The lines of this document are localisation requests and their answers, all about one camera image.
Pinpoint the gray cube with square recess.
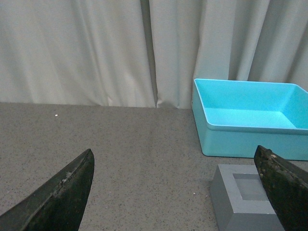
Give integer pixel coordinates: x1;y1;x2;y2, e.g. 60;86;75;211
210;164;284;231

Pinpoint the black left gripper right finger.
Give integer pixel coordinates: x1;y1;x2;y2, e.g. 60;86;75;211
254;145;308;231

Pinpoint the blue plastic box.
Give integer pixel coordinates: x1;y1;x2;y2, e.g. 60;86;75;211
192;78;308;161

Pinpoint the white curtain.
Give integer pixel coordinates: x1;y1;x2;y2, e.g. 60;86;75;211
0;0;308;108

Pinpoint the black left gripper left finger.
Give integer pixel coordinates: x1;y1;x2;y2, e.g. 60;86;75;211
0;149;94;231

